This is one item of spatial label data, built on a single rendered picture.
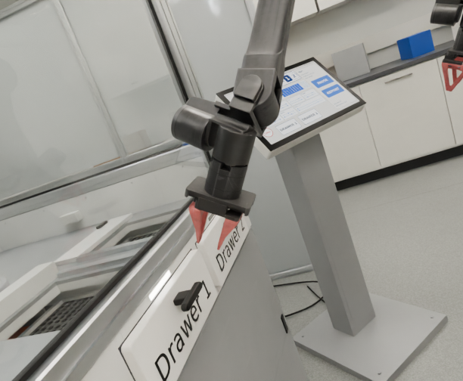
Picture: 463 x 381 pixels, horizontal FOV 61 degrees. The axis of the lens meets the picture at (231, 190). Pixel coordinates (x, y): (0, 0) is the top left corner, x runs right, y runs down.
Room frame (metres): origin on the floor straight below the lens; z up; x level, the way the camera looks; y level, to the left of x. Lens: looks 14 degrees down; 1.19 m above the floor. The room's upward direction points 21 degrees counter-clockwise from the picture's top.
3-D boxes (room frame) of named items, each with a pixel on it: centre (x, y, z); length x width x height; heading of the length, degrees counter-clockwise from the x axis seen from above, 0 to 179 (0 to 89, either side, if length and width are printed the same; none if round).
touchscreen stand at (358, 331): (1.53, -0.34, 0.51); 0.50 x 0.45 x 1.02; 29
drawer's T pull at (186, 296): (0.61, 0.13, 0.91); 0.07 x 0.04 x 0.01; 160
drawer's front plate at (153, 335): (0.62, 0.16, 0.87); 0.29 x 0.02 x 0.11; 160
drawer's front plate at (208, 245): (0.91, 0.05, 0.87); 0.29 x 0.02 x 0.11; 160
